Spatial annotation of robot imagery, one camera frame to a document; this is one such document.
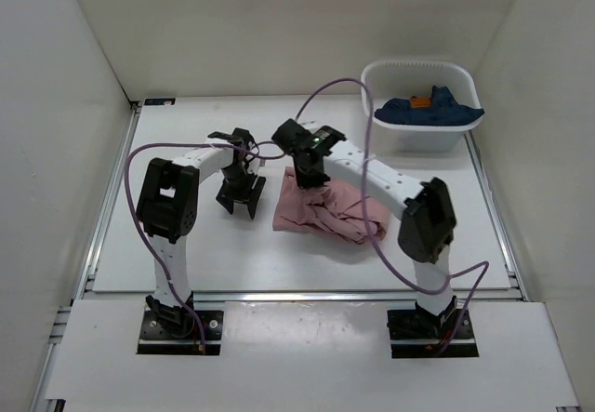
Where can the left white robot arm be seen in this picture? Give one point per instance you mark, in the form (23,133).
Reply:
(167,210)

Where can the white plastic basket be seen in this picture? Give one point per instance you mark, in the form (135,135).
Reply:
(403,79)

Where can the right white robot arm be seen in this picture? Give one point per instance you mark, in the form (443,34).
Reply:
(424,208)

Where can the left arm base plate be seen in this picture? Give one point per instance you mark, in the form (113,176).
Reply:
(158,338)

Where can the pink trousers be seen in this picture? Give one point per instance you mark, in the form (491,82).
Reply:
(334,210)

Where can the black corner label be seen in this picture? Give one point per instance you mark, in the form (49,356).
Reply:
(159,101)

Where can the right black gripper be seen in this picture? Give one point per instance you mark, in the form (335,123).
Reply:
(305,183)

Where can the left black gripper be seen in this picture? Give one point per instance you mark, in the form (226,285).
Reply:
(252,195)

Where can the dark blue trousers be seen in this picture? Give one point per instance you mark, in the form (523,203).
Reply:
(439,109)

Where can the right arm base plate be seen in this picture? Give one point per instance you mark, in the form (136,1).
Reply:
(410,339)

